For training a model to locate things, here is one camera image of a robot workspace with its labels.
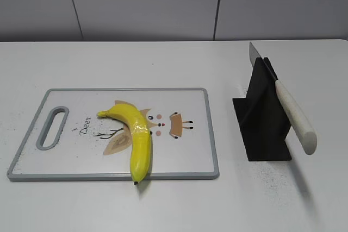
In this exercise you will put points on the white-handled kitchen knife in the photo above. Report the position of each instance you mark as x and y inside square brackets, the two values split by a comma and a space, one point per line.
[300, 123]

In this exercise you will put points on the white grey-rimmed cutting board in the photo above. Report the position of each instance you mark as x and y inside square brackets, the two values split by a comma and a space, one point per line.
[66, 141]

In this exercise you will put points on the black knife stand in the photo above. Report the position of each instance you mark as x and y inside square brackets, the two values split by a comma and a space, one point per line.
[262, 120]

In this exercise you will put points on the yellow plastic banana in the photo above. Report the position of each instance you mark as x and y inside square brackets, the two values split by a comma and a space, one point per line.
[140, 158]

